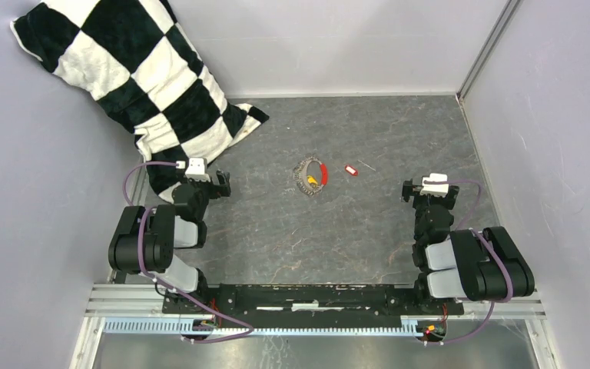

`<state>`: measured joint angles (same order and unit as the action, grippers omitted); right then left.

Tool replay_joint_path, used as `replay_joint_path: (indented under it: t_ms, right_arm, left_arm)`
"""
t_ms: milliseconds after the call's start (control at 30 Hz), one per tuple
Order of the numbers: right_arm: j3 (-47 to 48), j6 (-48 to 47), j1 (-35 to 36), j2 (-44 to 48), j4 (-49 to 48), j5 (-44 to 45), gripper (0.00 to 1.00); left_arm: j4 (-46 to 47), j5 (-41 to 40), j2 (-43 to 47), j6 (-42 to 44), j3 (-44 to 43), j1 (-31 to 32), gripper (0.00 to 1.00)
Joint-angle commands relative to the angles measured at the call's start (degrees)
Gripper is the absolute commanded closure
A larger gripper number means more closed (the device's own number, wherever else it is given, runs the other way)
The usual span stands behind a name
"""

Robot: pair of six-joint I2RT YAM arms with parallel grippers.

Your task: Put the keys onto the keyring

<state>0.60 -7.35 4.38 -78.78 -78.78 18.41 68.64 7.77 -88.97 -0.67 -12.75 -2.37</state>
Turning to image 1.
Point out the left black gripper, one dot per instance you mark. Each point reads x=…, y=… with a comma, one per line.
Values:
x=221, y=190

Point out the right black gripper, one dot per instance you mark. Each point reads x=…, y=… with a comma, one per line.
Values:
x=409, y=189

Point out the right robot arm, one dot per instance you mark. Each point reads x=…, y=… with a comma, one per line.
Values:
x=457, y=262

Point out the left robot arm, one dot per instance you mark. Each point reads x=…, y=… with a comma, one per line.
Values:
x=169, y=227

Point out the small red key tag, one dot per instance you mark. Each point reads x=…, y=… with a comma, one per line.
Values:
x=351, y=170

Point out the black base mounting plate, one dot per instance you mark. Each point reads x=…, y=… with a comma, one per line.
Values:
x=309, y=305

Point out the black white checkered pillow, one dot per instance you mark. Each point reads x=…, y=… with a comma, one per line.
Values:
x=136, y=62

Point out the aluminium corner profile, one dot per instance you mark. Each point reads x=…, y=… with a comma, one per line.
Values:
x=502, y=22

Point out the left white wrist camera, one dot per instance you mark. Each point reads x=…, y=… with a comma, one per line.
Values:
x=193, y=169

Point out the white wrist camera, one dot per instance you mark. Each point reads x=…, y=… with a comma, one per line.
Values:
x=193, y=169
x=435, y=184

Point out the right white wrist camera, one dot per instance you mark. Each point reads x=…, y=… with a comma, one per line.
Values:
x=435, y=184

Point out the aluminium frame rail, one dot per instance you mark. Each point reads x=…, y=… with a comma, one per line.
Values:
x=124, y=325

